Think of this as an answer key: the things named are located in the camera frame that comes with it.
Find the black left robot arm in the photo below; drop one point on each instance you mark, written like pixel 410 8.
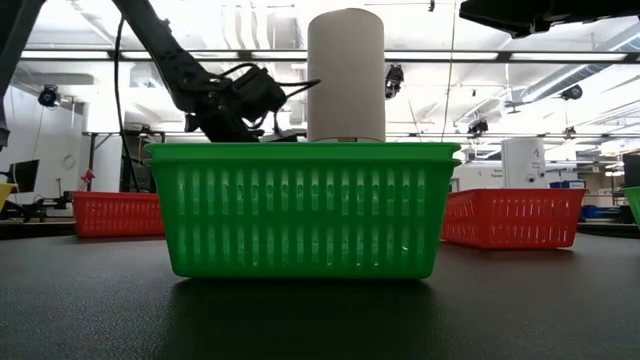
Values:
pixel 170 55

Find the long ceiling light strip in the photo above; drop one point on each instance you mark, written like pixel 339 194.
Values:
pixel 150 55

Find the green plastic slotted basket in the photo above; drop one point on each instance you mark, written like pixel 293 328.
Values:
pixel 300 220
pixel 635 200

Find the red plastic slotted basket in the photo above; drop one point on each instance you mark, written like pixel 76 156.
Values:
pixel 115 215
pixel 510 220

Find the small red clamp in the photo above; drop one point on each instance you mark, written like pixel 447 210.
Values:
pixel 88 175

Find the black equipment on bench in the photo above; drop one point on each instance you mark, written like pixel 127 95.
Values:
pixel 45 202

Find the black computer monitor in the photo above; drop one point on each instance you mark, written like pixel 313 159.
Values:
pixel 25 175

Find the white printed cylindrical column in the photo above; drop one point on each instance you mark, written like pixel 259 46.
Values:
pixel 520 160

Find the blue storage bin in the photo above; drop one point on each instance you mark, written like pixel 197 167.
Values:
pixel 567 184
pixel 600 212

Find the dark display screen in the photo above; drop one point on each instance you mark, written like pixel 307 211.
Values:
pixel 632 170

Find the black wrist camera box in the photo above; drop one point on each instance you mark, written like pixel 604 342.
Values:
pixel 257 92

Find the black ceiling mounted camera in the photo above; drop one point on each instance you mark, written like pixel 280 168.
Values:
pixel 478 126
pixel 571 92
pixel 49 96
pixel 394 80

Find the grey ceiling duct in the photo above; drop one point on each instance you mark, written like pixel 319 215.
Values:
pixel 575 75

